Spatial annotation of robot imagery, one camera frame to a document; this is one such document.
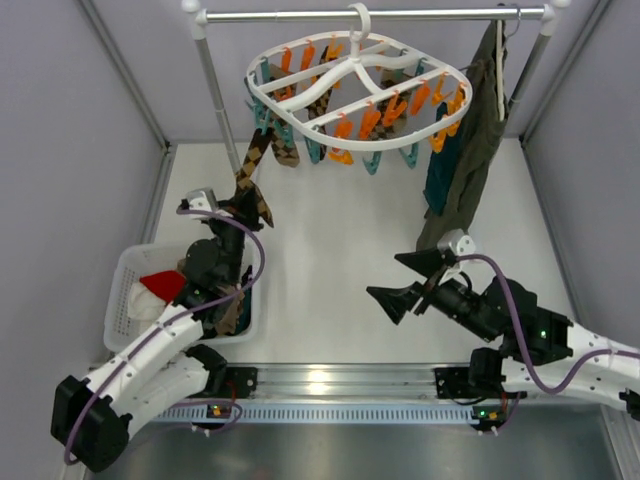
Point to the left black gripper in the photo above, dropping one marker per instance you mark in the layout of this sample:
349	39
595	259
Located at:
235	215

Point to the white trouser hanger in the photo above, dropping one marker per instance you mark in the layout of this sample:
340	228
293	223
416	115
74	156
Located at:
501	38

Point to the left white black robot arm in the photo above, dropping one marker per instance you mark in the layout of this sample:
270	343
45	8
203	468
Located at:
96	416

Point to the white plastic laundry basket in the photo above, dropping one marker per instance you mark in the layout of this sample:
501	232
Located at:
146	259

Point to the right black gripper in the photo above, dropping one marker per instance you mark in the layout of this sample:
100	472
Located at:
428	288

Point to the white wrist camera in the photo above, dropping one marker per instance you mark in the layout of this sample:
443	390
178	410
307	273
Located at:
460	244
202	199

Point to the olive green hanging trousers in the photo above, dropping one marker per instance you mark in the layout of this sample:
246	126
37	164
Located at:
482	136

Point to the pile of socks in basket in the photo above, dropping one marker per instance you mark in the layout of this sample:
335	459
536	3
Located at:
148	296

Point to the white round clip hanger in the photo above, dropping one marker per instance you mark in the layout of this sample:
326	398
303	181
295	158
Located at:
441	93

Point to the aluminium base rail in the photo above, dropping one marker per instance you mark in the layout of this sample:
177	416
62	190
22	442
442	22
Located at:
350	395

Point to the teal green sock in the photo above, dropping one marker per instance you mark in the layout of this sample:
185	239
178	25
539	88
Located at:
441	169

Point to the brown yellow argyle sock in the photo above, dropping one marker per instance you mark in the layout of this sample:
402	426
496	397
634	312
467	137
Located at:
283	145

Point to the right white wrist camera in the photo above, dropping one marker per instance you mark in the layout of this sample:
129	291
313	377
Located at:
460	244

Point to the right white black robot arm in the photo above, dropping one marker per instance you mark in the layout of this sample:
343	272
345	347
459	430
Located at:
530	349

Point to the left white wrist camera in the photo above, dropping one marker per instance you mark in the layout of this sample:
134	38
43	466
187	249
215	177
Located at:
202	199

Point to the white clothes rack frame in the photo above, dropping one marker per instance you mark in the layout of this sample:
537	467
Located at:
548	15

